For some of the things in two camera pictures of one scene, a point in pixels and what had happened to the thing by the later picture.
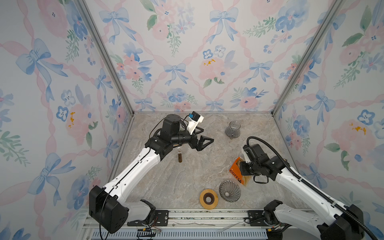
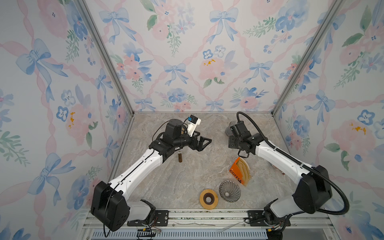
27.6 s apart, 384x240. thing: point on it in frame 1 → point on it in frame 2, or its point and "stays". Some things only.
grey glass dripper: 229,191 stays
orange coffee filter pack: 235,171 stays
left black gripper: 200,146 stays
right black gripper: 243,170 → 231,140
